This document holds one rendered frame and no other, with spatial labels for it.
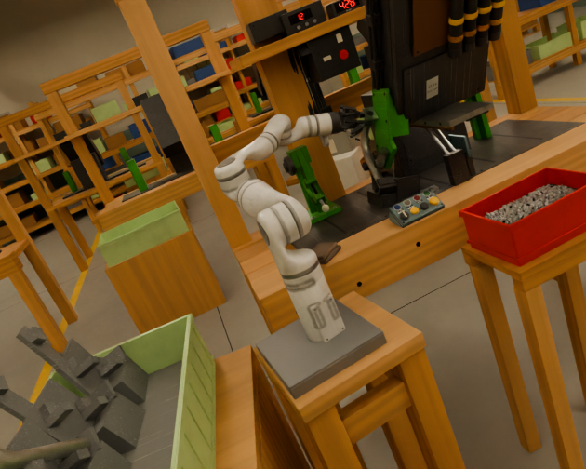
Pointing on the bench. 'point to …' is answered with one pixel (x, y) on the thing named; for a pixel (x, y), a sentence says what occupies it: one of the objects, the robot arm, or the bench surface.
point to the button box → (416, 207)
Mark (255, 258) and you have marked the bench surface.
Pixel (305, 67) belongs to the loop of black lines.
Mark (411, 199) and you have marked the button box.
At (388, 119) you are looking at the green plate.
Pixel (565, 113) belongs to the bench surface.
